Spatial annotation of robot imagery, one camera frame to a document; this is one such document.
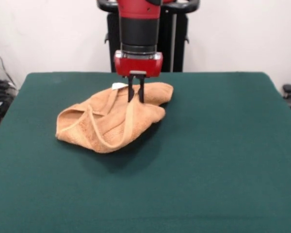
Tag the orange terry towel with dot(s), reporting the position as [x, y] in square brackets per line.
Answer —
[106, 126]

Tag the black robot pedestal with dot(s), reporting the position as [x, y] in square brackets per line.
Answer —
[177, 38]

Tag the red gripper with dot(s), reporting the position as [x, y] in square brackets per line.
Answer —
[138, 66]

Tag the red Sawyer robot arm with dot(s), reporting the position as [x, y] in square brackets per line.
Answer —
[139, 29]

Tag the dark green table cloth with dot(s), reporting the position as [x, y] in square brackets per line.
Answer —
[220, 157]

